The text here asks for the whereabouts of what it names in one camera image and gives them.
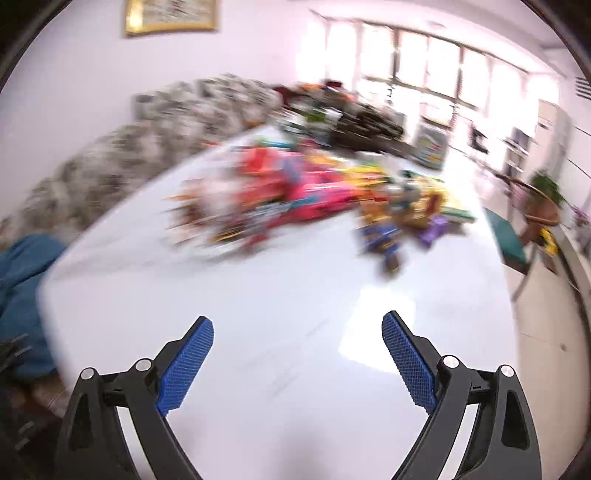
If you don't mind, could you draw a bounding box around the blue cloth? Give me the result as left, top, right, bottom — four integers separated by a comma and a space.
1, 235, 65, 381

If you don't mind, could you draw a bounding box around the wooden armchair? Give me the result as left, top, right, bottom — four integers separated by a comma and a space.
485, 172, 560, 302

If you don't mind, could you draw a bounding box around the floral patterned sofa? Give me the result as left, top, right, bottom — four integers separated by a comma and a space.
1, 74, 283, 250

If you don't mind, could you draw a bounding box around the gold framed wall picture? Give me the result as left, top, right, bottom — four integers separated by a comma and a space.
125, 0, 218, 36

